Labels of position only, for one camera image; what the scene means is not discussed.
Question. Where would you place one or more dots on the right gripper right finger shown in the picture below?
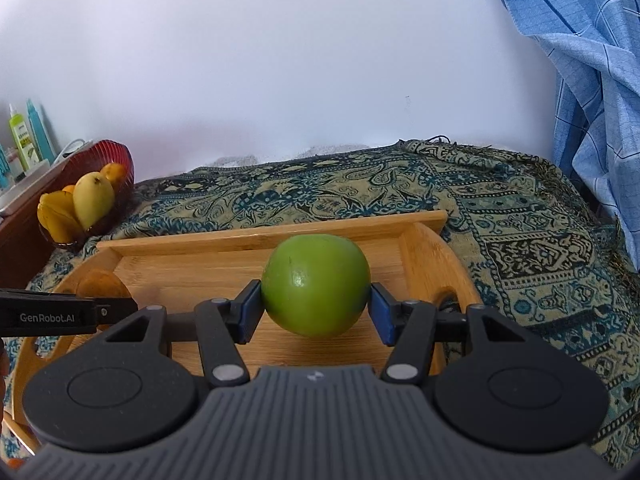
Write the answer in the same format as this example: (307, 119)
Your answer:
(408, 328)

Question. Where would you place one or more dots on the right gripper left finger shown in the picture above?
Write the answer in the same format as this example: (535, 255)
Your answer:
(221, 325)

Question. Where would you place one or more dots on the large brownish orange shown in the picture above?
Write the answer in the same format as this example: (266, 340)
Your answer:
(100, 287)

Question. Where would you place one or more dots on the green apple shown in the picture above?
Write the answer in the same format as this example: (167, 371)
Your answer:
(316, 285)

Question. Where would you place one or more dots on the wooden bamboo tray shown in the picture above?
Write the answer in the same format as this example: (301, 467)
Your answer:
(404, 251)

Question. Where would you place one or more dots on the yellow starfruit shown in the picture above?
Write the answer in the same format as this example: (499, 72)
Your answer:
(56, 214)

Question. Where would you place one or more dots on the yellow mango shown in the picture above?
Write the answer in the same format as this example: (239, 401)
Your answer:
(93, 199)

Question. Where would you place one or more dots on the patterned teal beige cloth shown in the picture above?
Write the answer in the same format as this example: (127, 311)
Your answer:
(538, 381)

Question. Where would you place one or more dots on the green lotion bottle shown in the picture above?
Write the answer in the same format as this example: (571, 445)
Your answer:
(23, 140)

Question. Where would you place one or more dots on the orange in bowl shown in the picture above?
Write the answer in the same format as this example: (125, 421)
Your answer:
(116, 174)

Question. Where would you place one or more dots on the red fruit bowl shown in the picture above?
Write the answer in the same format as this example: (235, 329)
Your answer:
(110, 151)

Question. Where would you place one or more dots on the blue plaid cloth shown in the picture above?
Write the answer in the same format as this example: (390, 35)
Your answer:
(594, 47)

